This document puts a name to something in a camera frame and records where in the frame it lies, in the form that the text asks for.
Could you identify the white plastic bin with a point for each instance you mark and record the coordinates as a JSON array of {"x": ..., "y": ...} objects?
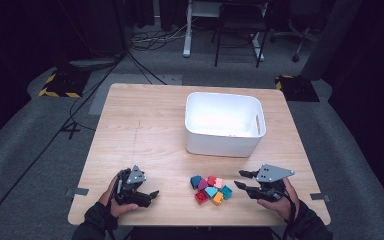
[{"x": 223, "y": 143}]

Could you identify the yellow black striped base plate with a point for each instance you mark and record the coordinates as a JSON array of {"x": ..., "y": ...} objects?
[
  {"x": 63, "y": 85},
  {"x": 296, "y": 88}
]

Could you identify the light blue toy block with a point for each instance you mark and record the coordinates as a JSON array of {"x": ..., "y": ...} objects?
[{"x": 210, "y": 191}]

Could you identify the white desk frame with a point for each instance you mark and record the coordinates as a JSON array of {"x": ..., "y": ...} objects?
[{"x": 188, "y": 33}]

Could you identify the black stand with round base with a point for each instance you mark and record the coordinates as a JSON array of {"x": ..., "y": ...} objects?
[{"x": 93, "y": 63}]

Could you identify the grey curtain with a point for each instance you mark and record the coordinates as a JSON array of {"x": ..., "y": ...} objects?
[{"x": 330, "y": 40}]

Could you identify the dark blue toy block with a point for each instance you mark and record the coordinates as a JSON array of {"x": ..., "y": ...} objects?
[{"x": 196, "y": 181}]

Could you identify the grey tape strip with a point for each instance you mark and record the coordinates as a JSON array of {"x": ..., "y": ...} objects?
[
  {"x": 80, "y": 191},
  {"x": 320, "y": 196}
]

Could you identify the black chair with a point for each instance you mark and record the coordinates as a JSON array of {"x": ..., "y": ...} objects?
[{"x": 241, "y": 20}]

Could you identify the purple toy block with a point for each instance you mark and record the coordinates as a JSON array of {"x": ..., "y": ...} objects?
[{"x": 202, "y": 184}]

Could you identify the office chair wheeled base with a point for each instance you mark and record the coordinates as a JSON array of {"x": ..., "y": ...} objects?
[{"x": 301, "y": 40}]

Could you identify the small red toy block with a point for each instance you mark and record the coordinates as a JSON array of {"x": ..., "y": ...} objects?
[{"x": 211, "y": 180}]

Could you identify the teal toy block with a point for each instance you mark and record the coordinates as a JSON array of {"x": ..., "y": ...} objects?
[{"x": 226, "y": 192}]

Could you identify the large red toy block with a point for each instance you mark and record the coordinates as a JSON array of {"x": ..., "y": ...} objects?
[{"x": 201, "y": 197}]

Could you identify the person's dark torso clothing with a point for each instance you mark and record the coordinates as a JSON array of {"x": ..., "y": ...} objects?
[{"x": 180, "y": 235}]

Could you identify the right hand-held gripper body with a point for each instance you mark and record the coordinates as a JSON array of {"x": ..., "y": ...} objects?
[{"x": 271, "y": 173}]

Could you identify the orange toy block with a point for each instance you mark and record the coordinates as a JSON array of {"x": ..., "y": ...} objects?
[{"x": 218, "y": 198}]

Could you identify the person's left hand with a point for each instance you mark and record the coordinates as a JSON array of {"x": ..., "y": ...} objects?
[{"x": 108, "y": 201}]

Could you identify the person's right hand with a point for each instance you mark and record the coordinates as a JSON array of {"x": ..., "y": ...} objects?
[{"x": 288, "y": 206}]

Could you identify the pink toy block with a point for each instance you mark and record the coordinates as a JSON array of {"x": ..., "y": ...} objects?
[{"x": 218, "y": 183}]

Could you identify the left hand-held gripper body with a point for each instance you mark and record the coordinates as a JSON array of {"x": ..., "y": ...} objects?
[{"x": 126, "y": 196}]

